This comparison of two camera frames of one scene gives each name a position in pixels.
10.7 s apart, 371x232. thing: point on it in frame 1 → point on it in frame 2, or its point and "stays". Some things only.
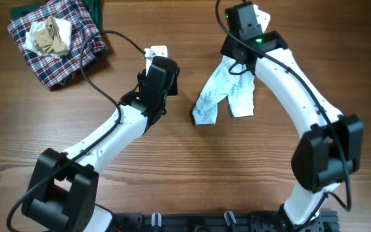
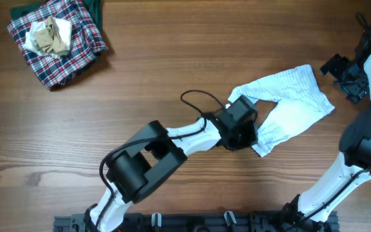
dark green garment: (94, 6) stays
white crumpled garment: (64, 28) stays
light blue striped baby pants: (231, 79) → (299, 100)
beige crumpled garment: (51, 40) stays
